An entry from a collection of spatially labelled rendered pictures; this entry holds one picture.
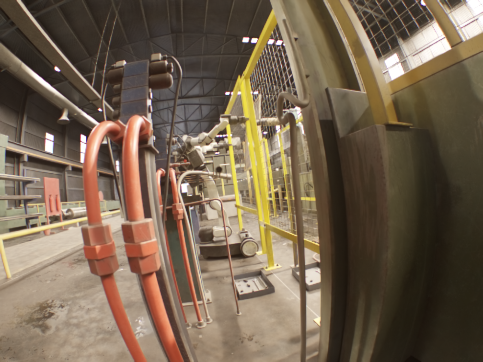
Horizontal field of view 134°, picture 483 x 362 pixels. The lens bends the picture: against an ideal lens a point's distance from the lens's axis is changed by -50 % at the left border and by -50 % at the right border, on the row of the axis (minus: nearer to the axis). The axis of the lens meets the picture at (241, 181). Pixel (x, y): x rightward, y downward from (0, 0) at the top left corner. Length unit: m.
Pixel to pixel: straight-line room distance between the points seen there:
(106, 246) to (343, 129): 0.60
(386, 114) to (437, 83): 0.25
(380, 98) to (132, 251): 0.61
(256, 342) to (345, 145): 0.96
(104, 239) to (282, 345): 0.94
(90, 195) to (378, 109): 0.64
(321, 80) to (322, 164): 0.30
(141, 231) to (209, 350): 0.90
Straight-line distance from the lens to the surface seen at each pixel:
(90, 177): 0.35
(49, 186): 8.25
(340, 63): 0.83
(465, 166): 0.69
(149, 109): 0.56
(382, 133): 0.50
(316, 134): 0.56
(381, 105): 0.57
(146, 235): 0.31
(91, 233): 0.34
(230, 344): 1.14
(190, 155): 2.38
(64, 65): 4.70
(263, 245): 2.04
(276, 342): 1.11
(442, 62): 0.73
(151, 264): 0.32
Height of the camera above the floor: 0.77
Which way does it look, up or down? 2 degrees up
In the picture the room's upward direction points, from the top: 7 degrees counter-clockwise
